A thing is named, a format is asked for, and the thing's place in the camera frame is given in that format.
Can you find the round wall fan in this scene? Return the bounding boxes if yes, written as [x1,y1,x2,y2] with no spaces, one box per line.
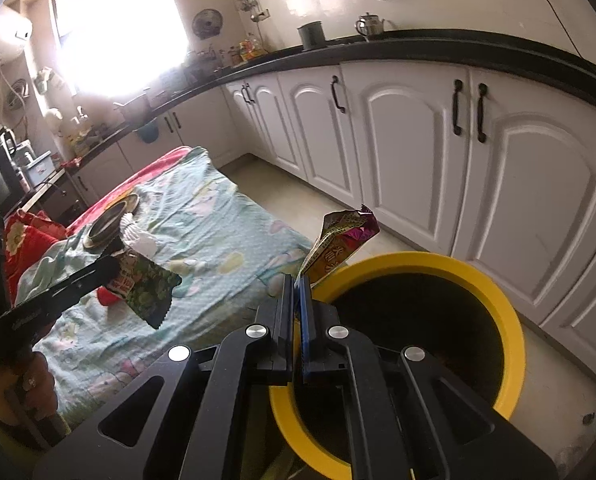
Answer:
[193,8,225,41]

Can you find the white pleated paper liner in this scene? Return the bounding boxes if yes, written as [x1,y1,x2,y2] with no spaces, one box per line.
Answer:
[119,212,157,256]

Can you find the round brass plate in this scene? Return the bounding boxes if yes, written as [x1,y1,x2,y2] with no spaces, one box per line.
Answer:
[82,194,141,253]

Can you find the white water heater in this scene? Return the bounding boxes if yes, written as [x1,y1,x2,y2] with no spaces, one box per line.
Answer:
[0,7,33,58]

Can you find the green snack wrapper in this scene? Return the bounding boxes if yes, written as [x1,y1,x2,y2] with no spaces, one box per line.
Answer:
[105,250,183,331]

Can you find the teal printed blanket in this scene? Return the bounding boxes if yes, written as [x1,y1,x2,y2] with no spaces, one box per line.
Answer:
[15,147,315,431]

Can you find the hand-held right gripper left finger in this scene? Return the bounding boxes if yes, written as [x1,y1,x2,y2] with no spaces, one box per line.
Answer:
[32,272,299,480]

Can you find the large steel stockpot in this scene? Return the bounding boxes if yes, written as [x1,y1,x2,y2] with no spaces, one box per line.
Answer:
[114,89,153,123]

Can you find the steel bowl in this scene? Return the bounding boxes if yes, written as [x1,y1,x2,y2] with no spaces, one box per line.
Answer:
[88,202,136,243]

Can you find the yellow rimmed black bin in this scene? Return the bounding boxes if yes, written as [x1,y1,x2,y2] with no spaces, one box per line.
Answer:
[270,252,526,480]

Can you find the white base cabinets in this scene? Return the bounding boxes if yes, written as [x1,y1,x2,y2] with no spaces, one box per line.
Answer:
[68,57,596,381]

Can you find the group of condiment bottles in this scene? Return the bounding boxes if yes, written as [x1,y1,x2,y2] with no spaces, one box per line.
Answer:
[228,32,269,63]

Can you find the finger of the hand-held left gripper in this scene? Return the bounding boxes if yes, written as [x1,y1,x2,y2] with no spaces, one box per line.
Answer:
[100,236,127,261]
[45,255,122,312]

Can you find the wall hook rack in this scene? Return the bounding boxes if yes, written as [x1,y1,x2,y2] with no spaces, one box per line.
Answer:
[235,0,271,22]

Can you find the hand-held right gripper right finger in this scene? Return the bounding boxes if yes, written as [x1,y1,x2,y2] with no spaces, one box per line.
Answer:
[298,276,559,480]

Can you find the thin wall cable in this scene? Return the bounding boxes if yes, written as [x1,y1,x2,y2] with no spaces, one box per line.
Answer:
[520,0,581,56]

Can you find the black kitchen countertop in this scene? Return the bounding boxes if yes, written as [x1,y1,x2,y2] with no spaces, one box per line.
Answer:
[52,30,596,171]

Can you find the purple yellow snack wrapper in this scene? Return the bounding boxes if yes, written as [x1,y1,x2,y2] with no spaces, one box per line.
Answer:
[298,204,381,291]

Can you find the bright window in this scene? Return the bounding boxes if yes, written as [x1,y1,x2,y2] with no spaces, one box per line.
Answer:
[50,0,189,98]

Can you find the steel teapot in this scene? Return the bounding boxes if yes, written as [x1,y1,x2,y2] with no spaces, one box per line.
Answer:
[355,12,386,41]

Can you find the red floral blanket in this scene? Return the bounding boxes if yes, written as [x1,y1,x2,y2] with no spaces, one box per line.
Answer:
[2,210,68,306]

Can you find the person's left hand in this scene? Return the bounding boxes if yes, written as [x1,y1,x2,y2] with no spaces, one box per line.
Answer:
[0,350,58,428]

